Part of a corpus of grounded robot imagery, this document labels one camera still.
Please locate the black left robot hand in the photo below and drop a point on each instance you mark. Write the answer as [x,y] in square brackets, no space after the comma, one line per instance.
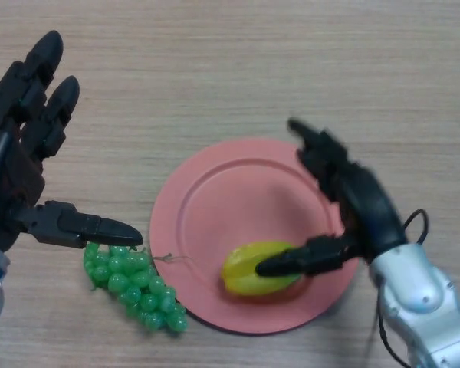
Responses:
[7,165]

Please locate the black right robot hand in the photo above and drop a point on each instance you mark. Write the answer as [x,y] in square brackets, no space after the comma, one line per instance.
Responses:
[368,203]

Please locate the yellow starfruit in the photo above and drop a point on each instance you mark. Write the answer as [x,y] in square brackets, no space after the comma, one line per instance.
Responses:
[239,276]

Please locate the pink round plate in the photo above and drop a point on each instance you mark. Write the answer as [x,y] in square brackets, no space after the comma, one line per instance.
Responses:
[234,199]

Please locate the green grape bunch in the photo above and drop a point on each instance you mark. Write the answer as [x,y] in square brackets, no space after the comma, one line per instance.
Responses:
[138,280]

